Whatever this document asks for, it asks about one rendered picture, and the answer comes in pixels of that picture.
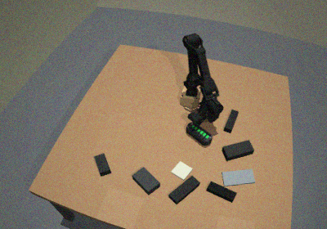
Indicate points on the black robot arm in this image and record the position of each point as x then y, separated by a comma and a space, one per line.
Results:
197, 58

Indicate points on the dark grey controller unit with white label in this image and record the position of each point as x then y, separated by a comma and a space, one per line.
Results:
199, 134

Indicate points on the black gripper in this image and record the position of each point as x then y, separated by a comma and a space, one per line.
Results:
198, 118

